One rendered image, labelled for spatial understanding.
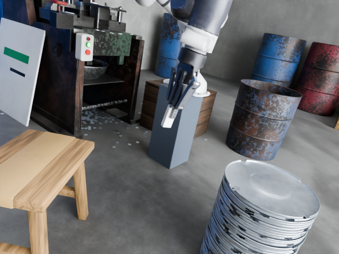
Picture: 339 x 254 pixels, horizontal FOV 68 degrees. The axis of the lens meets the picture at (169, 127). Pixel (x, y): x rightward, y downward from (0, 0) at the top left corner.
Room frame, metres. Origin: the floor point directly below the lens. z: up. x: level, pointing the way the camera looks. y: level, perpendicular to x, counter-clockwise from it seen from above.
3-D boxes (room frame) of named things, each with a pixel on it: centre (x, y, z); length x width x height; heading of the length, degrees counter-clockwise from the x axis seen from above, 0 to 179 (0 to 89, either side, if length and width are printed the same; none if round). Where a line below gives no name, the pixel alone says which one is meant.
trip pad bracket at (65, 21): (1.34, 0.65, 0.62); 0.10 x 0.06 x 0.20; 148
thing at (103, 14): (1.64, 0.53, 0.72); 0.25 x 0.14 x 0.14; 58
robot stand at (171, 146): (1.35, -0.03, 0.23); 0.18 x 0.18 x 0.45; 54
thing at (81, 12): (1.73, 0.68, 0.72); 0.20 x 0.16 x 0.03; 148
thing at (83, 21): (1.73, 0.68, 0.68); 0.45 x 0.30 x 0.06; 148
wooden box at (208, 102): (1.83, -0.04, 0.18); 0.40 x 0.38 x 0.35; 59
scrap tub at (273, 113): (1.76, -0.64, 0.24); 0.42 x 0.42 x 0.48
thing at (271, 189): (0.69, -0.35, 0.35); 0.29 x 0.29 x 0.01
